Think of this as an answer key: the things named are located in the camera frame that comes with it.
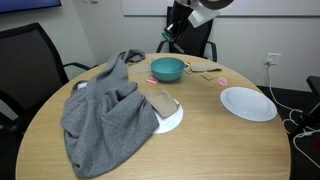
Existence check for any white plate right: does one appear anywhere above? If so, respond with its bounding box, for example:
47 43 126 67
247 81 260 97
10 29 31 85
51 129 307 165
220 87 277 122

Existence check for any pink eraser near bowl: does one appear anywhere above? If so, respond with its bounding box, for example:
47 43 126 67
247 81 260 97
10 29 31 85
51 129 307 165
146 77 158 84

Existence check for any green capped marker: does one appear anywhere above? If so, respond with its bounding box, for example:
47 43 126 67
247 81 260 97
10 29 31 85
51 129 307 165
162 32 170 41

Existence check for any white wall power adapter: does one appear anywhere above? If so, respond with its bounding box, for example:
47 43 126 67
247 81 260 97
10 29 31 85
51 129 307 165
265 53 280 65

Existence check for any grey hooded sweatshirt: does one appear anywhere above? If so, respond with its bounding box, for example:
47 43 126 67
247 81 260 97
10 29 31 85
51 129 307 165
61 49 159 178

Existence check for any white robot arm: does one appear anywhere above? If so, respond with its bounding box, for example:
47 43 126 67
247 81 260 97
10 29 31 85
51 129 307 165
163 0 234 42

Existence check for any tan cardboard tray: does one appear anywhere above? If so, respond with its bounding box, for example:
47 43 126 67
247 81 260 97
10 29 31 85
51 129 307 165
144 90 178 118

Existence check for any teal blue bowl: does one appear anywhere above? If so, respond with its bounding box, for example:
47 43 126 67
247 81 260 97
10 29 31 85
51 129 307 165
150 57 185 82

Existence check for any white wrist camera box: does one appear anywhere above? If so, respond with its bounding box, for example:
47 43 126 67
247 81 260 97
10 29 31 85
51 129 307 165
188 6 220 28

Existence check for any pink packet right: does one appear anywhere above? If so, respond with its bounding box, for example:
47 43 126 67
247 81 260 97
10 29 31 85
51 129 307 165
218 77 228 86

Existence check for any white plate under sweatshirt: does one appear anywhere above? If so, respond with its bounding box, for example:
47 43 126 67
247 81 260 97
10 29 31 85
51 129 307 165
154 100 184 134

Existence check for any black office chair left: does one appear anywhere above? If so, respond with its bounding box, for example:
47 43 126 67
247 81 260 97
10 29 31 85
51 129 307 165
0 22 98 180

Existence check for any white cable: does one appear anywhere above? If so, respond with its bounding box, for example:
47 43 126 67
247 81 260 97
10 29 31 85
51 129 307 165
267 63 320 169

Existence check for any black furniture right edge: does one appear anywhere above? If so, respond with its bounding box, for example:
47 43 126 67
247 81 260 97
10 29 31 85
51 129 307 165
289 76 320 139

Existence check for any wall screen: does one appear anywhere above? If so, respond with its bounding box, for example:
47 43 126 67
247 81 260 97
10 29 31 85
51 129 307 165
0 0 61 13

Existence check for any brown paper bag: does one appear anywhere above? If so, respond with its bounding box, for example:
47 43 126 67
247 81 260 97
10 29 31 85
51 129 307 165
185 61 221 73

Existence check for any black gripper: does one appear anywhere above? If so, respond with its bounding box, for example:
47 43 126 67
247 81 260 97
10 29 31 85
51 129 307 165
164 0 193 41

